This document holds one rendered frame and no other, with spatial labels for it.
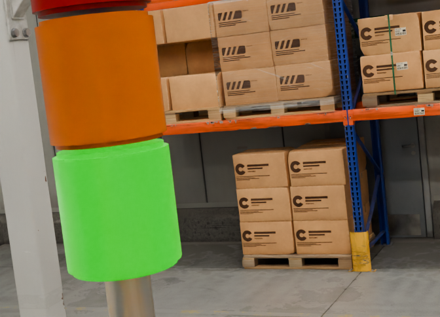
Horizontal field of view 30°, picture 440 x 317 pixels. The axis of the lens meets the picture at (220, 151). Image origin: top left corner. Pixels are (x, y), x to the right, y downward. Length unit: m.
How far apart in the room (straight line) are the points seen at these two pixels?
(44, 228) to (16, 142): 0.32
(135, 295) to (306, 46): 7.85
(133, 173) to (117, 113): 0.03
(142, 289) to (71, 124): 0.08
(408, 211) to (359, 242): 1.39
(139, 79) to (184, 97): 8.44
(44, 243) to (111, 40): 2.66
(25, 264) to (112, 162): 2.66
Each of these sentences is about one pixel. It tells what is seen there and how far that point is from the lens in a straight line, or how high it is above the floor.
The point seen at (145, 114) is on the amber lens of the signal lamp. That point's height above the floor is 2.23.
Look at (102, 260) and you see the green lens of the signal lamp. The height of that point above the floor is 2.17.
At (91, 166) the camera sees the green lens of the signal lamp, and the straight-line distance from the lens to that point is 0.33.
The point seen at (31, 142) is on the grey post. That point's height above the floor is 2.03.
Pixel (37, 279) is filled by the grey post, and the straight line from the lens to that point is 2.97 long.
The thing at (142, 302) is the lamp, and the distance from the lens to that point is 0.36.
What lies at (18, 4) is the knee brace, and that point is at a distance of 2.89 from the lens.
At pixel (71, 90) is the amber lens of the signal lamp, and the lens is 0.33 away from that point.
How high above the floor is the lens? 2.25
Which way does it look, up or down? 6 degrees down
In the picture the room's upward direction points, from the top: 7 degrees counter-clockwise
